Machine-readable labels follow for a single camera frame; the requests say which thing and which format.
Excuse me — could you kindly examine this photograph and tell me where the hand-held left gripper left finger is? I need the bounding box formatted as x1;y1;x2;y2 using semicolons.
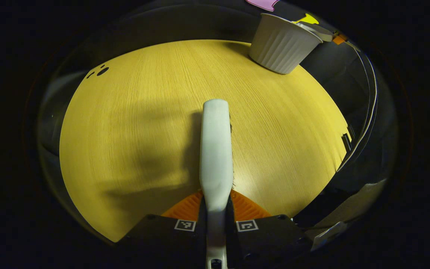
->
116;191;208;269

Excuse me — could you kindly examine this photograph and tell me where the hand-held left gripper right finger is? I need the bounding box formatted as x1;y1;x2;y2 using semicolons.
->
225;190;312;269

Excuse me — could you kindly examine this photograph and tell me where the white dustpan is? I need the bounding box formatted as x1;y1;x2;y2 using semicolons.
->
296;21;334;42

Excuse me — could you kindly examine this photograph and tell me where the grey ribbed garbage bin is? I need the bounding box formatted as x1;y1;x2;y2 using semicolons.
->
248;13;324;75

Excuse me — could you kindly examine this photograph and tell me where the small white broom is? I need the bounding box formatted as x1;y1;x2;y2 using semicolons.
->
199;99;234;269

